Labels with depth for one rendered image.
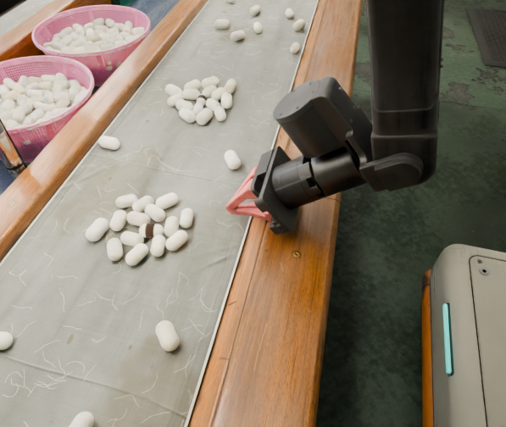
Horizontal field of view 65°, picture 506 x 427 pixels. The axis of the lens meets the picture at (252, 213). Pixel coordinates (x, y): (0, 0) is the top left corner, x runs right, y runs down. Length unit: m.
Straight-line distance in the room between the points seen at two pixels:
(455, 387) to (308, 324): 0.65
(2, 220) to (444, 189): 1.61
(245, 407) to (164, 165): 0.40
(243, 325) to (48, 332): 0.22
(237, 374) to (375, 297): 1.02
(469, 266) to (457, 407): 0.38
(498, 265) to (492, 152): 0.97
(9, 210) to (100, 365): 0.27
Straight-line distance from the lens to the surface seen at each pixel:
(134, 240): 0.54
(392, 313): 1.40
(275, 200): 0.48
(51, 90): 0.95
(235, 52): 0.98
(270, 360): 0.43
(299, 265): 0.49
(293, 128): 0.41
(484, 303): 1.17
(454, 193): 1.85
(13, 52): 1.09
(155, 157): 0.68
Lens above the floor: 1.17
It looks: 48 degrees down
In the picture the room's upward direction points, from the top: straight up
